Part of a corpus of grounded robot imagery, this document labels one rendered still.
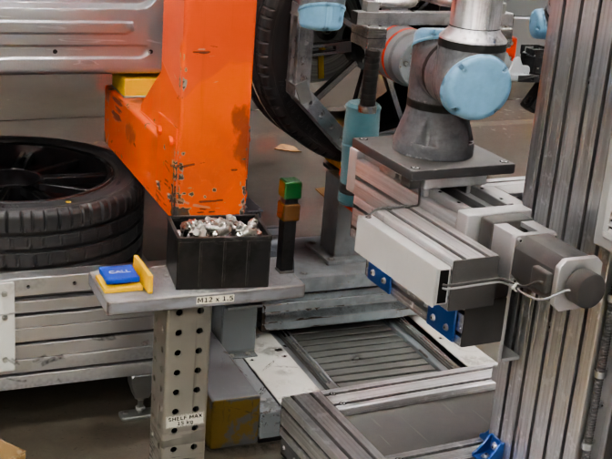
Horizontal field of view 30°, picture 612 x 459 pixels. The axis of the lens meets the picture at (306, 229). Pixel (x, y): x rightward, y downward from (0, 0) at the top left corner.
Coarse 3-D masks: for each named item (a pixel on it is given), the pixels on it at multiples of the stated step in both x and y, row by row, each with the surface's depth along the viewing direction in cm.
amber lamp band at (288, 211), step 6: (282, 204) 243; (288, 204) 243; (294, 204) 244; (282, 210) 243; (288, 210) 243; (294, 210) 244; (300, 210) 245; (282, 216) 244; (288, 216) 244; (294, 216) 244
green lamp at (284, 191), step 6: (282, 180) 243; (288, 180) 242; (294, 180) 243; (300, 180) 243; (282, 186) 242; (288, 186) 241; (294, 186) 242; (300, 186) 242; (282, 192) 243; (288, 192) 242; (294, 192) 242; (300, 192) 243; (288, 198) 242; (294, 198) 243; (300, 198) 243
